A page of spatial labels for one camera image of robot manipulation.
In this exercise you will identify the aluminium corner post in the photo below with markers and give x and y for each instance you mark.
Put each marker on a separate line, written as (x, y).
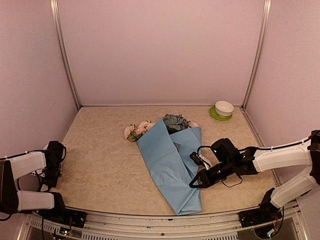
(258, 53)
(54, 5)

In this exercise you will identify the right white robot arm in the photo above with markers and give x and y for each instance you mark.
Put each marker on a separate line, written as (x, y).
(254, 160)

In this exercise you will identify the left aluminium corner post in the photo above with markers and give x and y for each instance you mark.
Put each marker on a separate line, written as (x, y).
(54, 5)

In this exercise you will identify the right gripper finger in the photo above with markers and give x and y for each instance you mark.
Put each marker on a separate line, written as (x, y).
(202, 185)
(197, 180)

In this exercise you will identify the blue paper cup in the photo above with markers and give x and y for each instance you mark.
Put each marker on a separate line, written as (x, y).
(63, 160)

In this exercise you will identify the blue wrapping paper sheet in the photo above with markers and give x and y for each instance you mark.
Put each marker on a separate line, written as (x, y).
(167, 157)

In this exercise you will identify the aluminium front frame rail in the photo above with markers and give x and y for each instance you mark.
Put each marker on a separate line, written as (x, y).
(111, 226)

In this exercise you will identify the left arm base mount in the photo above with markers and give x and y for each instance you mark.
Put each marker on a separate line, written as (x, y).
(67, 217)

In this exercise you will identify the pink fake rose stem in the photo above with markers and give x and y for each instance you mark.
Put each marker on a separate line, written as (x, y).
(144, 127)

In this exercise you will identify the white ceramic bowl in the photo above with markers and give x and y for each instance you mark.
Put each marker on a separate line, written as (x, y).
(224, 108)

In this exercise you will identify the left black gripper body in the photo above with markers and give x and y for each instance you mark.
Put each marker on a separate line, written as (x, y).
(54, 174)

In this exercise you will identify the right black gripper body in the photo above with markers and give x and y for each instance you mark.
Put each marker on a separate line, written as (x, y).
(226, 169)

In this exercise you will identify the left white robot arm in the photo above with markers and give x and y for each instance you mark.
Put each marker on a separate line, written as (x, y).
(26, 181)

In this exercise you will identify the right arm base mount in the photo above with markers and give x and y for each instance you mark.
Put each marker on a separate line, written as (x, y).
(265, 212)

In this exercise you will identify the small pink rose stem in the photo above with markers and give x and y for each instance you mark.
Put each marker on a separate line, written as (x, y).
(132, 133)

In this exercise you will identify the right aluminium corner post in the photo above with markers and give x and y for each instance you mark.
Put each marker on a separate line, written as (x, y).
(258, 53)

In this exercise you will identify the blue fake hydrangea flower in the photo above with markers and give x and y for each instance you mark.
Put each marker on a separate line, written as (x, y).
(175, 123)

